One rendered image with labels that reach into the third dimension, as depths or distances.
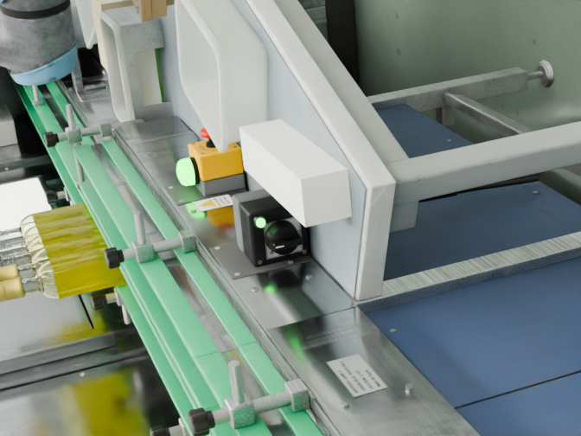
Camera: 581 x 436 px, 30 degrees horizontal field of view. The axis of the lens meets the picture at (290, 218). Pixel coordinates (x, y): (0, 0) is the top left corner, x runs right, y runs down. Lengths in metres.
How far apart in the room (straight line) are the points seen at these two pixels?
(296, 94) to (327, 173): 0.17
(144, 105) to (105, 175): 0.29
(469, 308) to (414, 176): 0.18
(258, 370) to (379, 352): 0.14
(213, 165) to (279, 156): 0.37
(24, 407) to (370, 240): 0.78
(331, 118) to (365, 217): 0.14
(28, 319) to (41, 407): 0.26
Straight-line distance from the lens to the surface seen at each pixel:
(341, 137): 1.30
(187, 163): 1.71
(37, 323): 2.04
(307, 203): 1.27
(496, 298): 1.39
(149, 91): 2.17
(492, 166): 1.37
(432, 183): 1.33
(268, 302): 1.37
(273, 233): 1.43
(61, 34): 1.87
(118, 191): 1.84
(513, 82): 2.25
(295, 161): 1.32
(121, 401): 1.82
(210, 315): 1.40
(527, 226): 1.59
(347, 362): 1.23
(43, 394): 1.89
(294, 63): 1.42
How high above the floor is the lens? 1.19
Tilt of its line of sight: 16 degrees down
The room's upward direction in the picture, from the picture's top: 103 degrees counter-clockwise
